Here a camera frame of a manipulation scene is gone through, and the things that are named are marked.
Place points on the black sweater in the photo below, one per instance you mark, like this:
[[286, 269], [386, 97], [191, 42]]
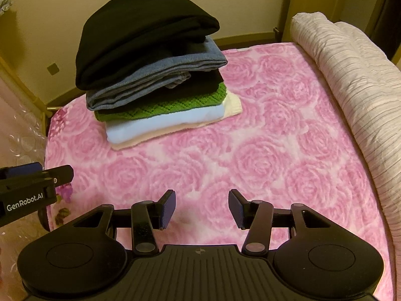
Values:
[[141, 31]]

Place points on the white folded garment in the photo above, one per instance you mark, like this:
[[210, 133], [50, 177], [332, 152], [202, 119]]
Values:
[[156, 125]]

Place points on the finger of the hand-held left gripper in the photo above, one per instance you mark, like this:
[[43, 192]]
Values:
[[23, 170], [62, 174]]

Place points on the pink floral blanket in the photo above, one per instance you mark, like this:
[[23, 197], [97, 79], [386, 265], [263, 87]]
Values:
[[266, 147]]

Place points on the small square wall socket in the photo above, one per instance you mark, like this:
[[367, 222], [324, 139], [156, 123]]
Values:
[[53, 69]]

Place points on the cream folded garment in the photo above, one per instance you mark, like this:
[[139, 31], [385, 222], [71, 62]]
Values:
[[233, 105]]

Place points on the white ribbed blanket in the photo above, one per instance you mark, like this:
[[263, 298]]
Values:
[[351, 84]]

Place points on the green knit sweater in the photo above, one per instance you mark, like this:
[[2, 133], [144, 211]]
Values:
[[175, 105]]

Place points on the blue-grey folded garment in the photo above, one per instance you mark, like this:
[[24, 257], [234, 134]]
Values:
[[141, 83]]

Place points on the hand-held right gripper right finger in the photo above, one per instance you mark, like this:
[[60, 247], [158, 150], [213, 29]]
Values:
[[238, 209]]

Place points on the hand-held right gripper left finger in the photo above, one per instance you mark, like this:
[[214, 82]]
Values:
[[167, 209]]

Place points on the black folded garment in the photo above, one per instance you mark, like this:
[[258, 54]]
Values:
[[203, 83]]

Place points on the pink sheer patterned curtain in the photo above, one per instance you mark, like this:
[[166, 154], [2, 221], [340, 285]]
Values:
[[18, 131]]

